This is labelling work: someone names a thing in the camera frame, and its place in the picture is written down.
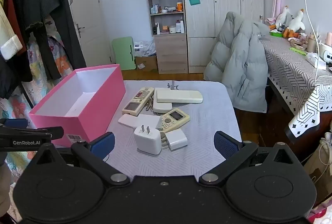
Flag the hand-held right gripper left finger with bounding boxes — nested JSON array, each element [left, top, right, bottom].
[[31, 132, 130, 187]]

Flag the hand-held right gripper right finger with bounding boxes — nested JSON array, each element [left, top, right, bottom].
[[199, 131, 303, 187]]

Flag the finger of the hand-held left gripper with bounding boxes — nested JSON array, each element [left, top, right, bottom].
[[0, 118, 28, 130], [0, 126, 64, 140]]

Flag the pink cardboard box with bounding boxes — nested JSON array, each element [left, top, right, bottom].
[[28, 64, 126, 148]]

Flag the large white plug charger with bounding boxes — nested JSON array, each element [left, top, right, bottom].
[[133, 124, 163, 155]]

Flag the small white plug charger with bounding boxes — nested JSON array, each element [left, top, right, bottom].
[[164, 129, 188, 151]]

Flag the beige remote with magenta panel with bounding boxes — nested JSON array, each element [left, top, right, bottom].
[[122, 87, 155, 117]]

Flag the yellowish remote with grey display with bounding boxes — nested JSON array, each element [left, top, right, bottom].
[[156, 108, 191, 133]]

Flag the long white power bank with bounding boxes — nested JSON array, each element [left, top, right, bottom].
[[154, 87, 203, 104]]

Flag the short white power bank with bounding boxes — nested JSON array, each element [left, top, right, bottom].
[[153, 101, 173, 114]]

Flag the grey quilted table cloth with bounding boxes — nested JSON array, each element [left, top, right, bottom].
[[103, 80, 242, 178]]

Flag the black garment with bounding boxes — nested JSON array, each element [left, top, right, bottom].
[[0, 53, 23, 100]]

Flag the floral printed cloth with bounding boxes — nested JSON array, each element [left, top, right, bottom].
[[0, 36, 76, 178]]

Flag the cream coat with fuzzy cuff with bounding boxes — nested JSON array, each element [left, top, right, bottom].
[[0, 2, 24, 61]]

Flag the grey puffer jacket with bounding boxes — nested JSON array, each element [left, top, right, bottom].
[[203, 11, 270, 113]]

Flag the brown cardboard box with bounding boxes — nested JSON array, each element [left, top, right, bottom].
[[135, 55, 158, 72]]

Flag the geometric patterned desk cloth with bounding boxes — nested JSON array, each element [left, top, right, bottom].
[[259, 34, 332, 138]]

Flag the white printed packages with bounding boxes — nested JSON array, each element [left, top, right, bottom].
[[133, 40, 156, 57]]

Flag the wooden shelf unit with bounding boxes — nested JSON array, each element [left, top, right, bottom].
[[144, 0, 189, 75]]

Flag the black hanging coat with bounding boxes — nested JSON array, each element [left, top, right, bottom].
[[10, 0, 44, 82]]

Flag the dark grey hanging shirt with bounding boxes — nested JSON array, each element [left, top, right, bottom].
[[37, 0, 87, 80]]

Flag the white tissue pack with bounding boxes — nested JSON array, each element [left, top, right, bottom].
[[305, 52, 327, 68]]

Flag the light wood wardrobe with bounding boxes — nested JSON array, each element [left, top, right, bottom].
[[179, 0, 264, 74]]

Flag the white door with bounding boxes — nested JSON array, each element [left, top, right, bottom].
[[64, 0, 111, 69]]

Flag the white desk appliance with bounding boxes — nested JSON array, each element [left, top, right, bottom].
[[319, 42, 332, 64]]

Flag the white goose plush toy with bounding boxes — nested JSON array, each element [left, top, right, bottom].
[[274, 5, 294, 30], [287, 8, 306, 33]]

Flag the white cable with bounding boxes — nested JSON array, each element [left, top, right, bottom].
[[294, 0, 332, 100]]

